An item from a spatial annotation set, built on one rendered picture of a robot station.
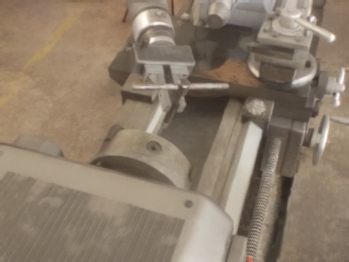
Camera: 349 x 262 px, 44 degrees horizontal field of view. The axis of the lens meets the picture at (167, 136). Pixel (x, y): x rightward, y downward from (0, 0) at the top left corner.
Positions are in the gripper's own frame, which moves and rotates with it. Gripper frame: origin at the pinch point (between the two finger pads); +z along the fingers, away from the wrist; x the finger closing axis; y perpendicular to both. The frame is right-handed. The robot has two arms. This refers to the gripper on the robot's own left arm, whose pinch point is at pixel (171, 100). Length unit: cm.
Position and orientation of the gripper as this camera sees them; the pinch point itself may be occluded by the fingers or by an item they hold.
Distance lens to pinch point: 89.3
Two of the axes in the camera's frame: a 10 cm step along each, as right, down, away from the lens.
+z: 2.1, 8.5, -4.9
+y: 2.9, -5.3, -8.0
